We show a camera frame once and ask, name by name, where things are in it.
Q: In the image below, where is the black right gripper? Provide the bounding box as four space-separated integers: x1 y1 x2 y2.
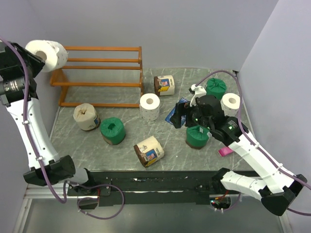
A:
170 101 213 130

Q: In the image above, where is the white dotted roll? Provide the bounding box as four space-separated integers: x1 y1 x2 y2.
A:
139 93 160 121
25 40 68 73
221 93 241 117

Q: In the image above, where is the green roll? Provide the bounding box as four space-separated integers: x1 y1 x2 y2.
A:
185 126 211 150
206 78 227 100
100 117 126 145

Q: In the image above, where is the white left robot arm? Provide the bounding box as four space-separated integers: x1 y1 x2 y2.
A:
0 42 96 195

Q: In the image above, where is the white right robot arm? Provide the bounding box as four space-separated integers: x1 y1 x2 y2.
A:
171 95 307 216

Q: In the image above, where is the orange wooden shelf rack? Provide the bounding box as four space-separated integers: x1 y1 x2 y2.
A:
50 46 144 108

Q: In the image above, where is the cartoon wrapped roll back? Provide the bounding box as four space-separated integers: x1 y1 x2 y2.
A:
154 75 175 97

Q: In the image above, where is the cream wrapped roll front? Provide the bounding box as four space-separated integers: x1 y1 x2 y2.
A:
134 136 165 167

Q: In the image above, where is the cream wrapped roll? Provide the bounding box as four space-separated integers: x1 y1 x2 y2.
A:
134 136 165 167
73 103 101 131

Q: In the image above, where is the pink small box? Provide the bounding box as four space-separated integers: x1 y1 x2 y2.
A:
218 147 233 157

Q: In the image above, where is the cream wrapped roll left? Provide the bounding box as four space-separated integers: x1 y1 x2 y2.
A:
73 103 101 131

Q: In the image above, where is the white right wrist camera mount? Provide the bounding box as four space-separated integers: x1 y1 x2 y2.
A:
190 84 207 107

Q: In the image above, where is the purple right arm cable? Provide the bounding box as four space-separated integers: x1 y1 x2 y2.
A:
195 70 311 217

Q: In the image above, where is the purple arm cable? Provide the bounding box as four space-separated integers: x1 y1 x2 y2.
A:
0 36 73 204
195 70 311 217

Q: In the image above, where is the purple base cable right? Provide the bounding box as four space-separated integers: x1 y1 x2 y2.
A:
213 193 242 214

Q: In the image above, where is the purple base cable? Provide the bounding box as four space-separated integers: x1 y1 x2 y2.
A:
77 184 125 221
213 193 242 214

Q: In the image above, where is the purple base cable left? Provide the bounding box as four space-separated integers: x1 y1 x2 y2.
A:
77 184 125 221

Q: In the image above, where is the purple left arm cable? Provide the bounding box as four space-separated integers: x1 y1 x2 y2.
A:
0 36 73 204

